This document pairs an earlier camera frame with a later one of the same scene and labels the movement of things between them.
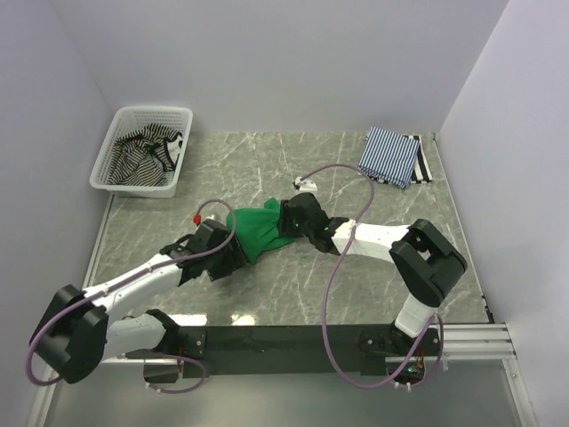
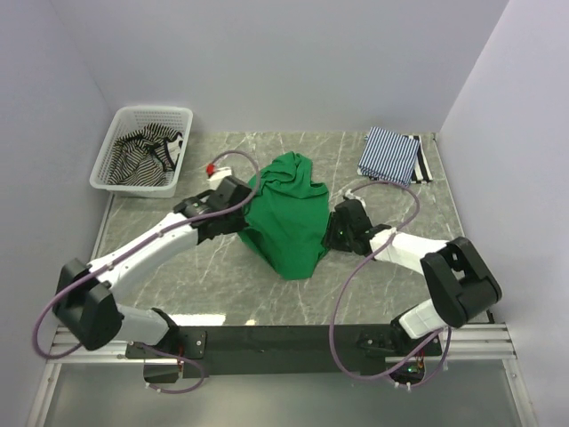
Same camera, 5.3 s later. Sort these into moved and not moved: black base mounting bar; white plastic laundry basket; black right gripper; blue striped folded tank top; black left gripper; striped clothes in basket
Moved: black right gripper; black left gripper
Not moved: striped clothes in basket; white plastic laundry basket; blue striped folded tank top; black base mounting bar
